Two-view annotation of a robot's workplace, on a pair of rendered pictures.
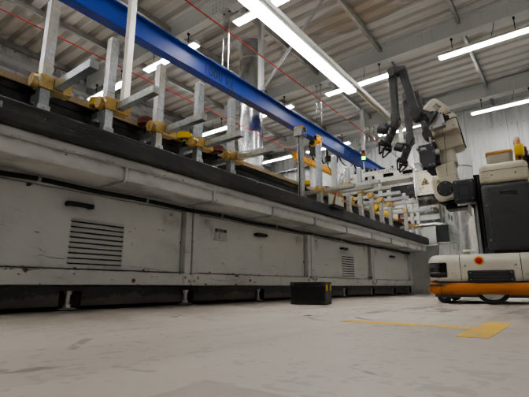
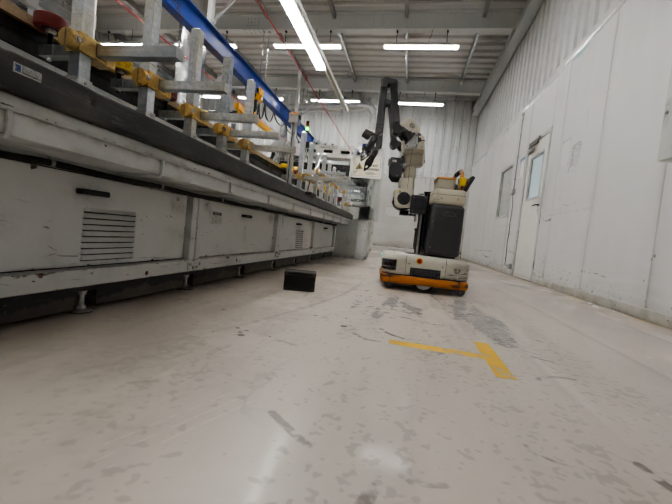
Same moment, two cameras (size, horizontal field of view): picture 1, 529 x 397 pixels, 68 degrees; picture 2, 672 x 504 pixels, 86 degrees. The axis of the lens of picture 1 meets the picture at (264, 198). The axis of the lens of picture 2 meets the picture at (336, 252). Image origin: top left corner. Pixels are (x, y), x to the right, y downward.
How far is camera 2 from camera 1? 0.65 m
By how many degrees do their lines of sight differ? 31
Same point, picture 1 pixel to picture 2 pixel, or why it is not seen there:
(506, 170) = (452, 196)
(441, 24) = (392, 12)
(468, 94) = not seen: hidden behind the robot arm
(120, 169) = (156, 163)
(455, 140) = (419, 159)
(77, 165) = (117, 159)
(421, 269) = (341, 238)
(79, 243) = (93, 237)
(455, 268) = (402, 265)
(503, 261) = (435, 264)
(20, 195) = (23, 182)
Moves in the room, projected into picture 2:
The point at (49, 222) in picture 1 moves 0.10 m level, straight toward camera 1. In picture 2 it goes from (59, 214) to (71, 216)
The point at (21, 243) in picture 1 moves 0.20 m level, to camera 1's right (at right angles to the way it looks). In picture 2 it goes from (29, 242) to (105, 247)
